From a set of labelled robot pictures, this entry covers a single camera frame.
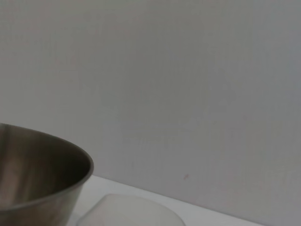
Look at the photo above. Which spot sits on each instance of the stainless steel mixing bowl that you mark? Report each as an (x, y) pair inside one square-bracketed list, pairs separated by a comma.
[(35, 169)]

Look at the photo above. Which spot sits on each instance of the clear plastic measuring cup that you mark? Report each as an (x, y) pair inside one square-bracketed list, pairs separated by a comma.
[(131, 212)]

